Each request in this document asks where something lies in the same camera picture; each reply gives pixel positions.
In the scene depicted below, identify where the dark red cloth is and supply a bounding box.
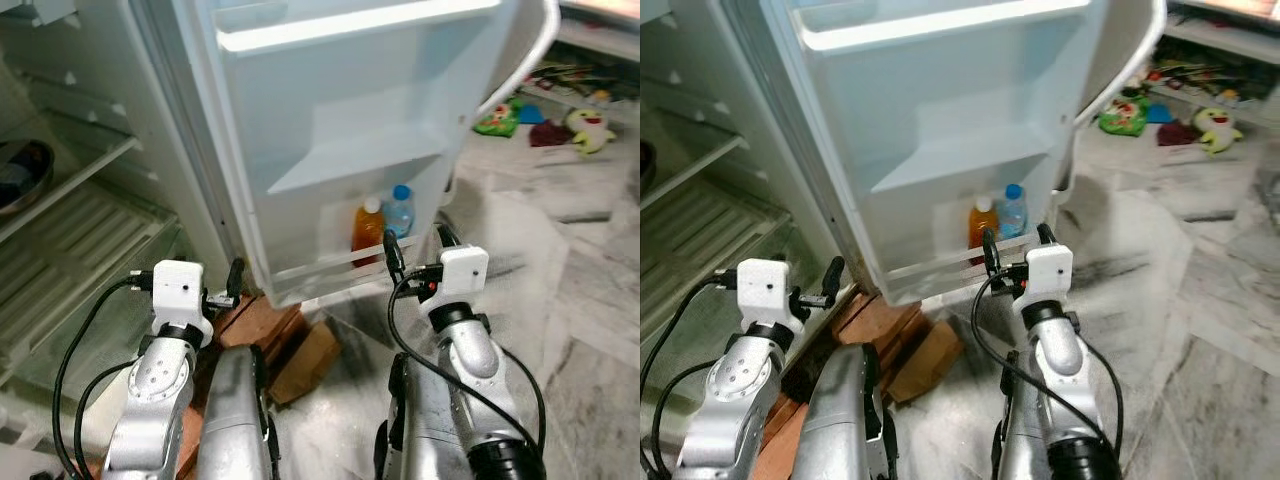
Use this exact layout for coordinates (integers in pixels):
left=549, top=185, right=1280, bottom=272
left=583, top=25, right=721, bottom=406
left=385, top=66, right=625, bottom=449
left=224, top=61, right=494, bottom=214
left=1157, top=120, right=1202, bottom=148
left=528, top=120, right=577, bottom=149

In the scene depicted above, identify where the green snack packet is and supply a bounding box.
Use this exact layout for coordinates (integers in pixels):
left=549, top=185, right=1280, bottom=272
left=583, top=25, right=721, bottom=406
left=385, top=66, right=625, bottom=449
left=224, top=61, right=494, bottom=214
left=1098, top=92, right=1150, bottom=138
left=473, top=97, right=524, bottom=139

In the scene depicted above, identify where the colourful book stack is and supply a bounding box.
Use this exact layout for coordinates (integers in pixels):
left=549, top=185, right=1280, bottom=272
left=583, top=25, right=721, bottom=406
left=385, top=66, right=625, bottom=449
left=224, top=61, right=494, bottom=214
left=1145, top=60, right=1280, bottom=104
left=515, top=62, right=641, bottom=104

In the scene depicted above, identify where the brown wooden block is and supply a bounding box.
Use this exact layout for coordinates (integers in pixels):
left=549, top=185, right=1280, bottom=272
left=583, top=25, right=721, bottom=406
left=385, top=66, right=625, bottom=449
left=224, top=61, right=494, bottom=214
left=884, top=318, right=967, bottom=404
left=820, top=290, right=907, bottom=361
left=267, top=318, right=344, bottom=406
left=205, top=293, right=307, bottom=361

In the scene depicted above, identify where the silver right robot leg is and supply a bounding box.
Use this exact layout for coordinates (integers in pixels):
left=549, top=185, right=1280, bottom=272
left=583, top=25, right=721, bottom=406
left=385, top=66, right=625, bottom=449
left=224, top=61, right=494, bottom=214
left=375, top=350, right=471, bottom=480
left=994, top=374, right=1053, bottom=480

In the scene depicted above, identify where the white fridge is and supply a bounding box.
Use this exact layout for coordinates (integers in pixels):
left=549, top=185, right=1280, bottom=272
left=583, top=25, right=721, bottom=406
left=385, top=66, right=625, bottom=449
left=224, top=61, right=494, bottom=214
left=640, top=0, right=863, bottom=453
left=0, top=0, right=271, bottom=461

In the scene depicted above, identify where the white storage rack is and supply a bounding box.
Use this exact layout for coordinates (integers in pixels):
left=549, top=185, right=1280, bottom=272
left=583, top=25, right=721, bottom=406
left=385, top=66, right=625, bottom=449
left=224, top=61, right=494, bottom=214
left=1130, top=0, right=1280, bottom=107
left=500, top=0, right=641, bottom=107

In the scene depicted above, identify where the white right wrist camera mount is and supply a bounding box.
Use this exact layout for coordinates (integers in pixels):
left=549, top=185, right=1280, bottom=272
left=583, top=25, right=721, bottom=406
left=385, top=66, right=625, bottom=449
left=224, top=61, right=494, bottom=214
left=1023, top=243, right=1075, bottom=307
left=439, top=245, right=492, bottom=307

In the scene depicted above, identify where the ribbed crisper drawer cover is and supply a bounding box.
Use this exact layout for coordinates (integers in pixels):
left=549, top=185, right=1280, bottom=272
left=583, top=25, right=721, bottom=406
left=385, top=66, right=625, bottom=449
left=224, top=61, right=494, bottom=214
left=0, top=180, right=184, bottom=337
left=640, top=175, right=797, bottom=342

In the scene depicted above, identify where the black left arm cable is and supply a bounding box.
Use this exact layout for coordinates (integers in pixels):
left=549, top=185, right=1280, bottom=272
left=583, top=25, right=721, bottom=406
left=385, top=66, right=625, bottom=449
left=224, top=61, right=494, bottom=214
left=640, top=269, right=742, bottom=480
left=74, top=358, right=137, bottom=473
left=650, top=358, right=723, bottom=477
left=52, top=271, right=154, bottom=480

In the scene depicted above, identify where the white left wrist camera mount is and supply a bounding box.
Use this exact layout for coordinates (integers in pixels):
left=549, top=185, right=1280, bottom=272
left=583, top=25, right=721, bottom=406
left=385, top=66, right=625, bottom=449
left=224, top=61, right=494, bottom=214
left=149, top=259, right=214, bottom=347
left=736, top=259, right=807, bottom=337

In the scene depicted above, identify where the blue cap water bottle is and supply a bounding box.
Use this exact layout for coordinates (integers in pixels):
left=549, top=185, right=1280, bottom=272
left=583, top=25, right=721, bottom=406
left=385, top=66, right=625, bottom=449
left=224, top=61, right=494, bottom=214
left=385, top=184, right=418, bottom=242
left=997, top=183, right=1030, bottom=242

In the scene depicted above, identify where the white fridge door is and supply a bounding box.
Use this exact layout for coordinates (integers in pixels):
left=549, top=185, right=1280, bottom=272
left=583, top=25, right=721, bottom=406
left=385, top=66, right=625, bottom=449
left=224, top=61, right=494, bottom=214
left=745, top=0, right=1169, bottom=308
left=140, top=0, right=562, bottom=309

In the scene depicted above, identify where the white fridge shelf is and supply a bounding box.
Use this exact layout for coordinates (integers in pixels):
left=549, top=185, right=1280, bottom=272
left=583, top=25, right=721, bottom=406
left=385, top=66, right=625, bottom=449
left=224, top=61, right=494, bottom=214
left=0, top=110, right=142, bottom=244
left=640, top=110, right=750, bottom=212

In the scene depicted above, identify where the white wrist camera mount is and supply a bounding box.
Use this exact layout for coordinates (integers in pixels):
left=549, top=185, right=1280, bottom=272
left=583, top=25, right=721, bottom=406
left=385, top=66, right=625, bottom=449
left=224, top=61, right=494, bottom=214
left=439, top=245, right=492, bottom=307
left=736, top=259, right=807, bottom=337
left=149, top=259, right=214, bottom=347
left=1023, top=243, right=1075, bottom=307

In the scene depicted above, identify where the orange drink bottle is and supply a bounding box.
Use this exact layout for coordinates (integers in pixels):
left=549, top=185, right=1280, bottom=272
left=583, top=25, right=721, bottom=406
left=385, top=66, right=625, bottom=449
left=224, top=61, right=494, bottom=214
left=351, top=197, right=388, bottom=269
left=966, top=196, right=1002, bottom=267

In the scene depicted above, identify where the silver left robot leg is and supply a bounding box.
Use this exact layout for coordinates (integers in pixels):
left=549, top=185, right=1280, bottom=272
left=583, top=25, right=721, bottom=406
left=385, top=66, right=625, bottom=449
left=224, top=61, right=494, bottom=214
left=799, top=344, right=897, bottom=480
left=193, top=344, right=282, bottom=480

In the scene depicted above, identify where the silver robot leg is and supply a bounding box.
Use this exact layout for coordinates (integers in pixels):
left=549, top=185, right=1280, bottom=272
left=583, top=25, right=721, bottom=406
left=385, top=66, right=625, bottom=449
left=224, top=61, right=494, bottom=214
left=994, top=374, right=1053, bottom=480
left=193, top=344, right=282, bottom=480
left=375, top=350, right=471, bottom=480
left=799, top=344, right=897, bottom=480

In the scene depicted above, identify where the yellow plush toy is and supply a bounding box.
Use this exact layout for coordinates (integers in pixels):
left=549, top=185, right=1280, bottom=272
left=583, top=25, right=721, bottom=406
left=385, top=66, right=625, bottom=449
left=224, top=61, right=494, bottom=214
left=1192, top=104, right=1245, bottom=155
left=565, top=106, right=619, bottom=157

